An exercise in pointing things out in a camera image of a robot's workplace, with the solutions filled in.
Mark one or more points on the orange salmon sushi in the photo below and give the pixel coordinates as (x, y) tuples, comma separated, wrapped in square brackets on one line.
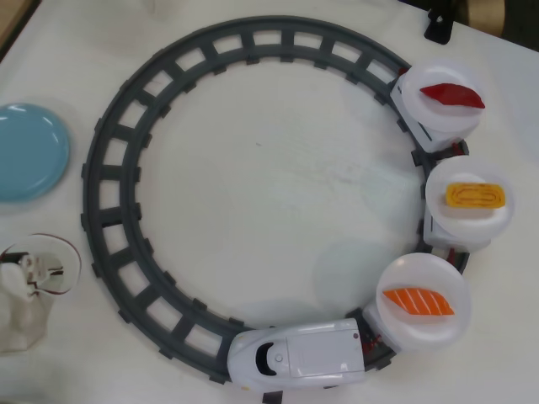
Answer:
[(417, 301)]

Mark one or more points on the white Shinkansen toy locomotive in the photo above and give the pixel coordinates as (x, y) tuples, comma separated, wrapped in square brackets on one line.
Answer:
[(320, 349)]

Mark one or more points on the white plate under tuna sushi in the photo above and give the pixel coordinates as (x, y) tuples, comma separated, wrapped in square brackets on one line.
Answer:
[(438, 124)]

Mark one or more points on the white plate for salmon sushi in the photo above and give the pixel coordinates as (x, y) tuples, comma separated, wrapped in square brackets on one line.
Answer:
[(421, 332)]

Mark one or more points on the white plate under egg sushi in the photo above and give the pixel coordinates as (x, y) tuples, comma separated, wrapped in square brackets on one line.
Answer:
[(467, 231)]

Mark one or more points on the yellow egg sushi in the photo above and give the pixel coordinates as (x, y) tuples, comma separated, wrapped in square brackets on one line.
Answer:
[(476, 195)]

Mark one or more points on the red tuna sushi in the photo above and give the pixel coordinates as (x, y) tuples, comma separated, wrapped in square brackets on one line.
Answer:
[(452, 97)]

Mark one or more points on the blue round dish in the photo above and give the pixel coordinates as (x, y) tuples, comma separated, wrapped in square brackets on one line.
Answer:
[(29, 151)]

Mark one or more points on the white train car carrying salmon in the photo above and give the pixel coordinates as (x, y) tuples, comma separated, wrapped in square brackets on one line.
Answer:
[(375, 324)]

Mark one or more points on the grey circular toy rail track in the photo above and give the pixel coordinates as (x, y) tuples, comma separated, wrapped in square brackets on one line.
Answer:
[(90, 210)]

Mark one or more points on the black metal bracket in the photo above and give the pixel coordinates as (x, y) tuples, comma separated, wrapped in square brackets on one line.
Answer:
[(440, 29)]

